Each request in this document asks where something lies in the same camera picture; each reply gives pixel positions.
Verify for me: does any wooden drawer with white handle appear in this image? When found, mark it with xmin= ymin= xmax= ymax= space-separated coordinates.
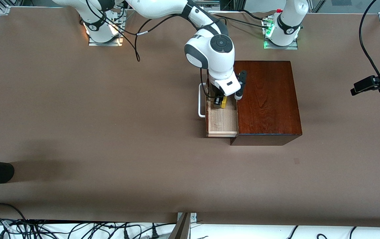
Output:
xmin=198 ymin=76 xmax=239 ymax=138

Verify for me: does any dark brown wooden box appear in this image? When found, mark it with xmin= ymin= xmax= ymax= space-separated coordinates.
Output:
xmin=230 ymin=60 xmax=303 ymax=146

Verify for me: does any silver metal device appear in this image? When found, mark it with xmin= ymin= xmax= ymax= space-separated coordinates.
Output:
xmin=193 ymin=0 xmax=220 ymax=10

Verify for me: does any small silver mounting plate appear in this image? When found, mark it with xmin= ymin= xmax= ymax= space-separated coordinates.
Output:
xmin=177 ymin=212 xmax=197 ymax=223

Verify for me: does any brown paper table cover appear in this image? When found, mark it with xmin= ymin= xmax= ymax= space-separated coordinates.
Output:
xmin=0 ymin=6 xmax=380 ymax=223

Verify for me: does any grey metal beam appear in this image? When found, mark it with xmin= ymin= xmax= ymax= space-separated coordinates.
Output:
xmin=168 ymin=212 xmax=191 ymax=239

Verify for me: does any long black base cable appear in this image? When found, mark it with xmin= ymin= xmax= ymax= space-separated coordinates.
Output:
xmin=223 ymin=15 xmax=272 ymax=29

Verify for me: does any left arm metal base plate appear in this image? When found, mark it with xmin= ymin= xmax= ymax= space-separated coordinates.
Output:
xmin=264 ymin=17 xmax=299 ymax=50

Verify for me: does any short black base cable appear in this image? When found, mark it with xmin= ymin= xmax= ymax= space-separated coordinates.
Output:
xmin=240 ymin=9 xmax=267 ymax=21

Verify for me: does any black hanging loop cable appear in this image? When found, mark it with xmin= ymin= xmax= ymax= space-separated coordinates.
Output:
xmin=86 ymin=0 xmax=137 ymax=50

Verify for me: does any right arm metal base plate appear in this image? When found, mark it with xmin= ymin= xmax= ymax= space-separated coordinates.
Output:
xmin=88 ymin=8 xmax=124 ymax=46

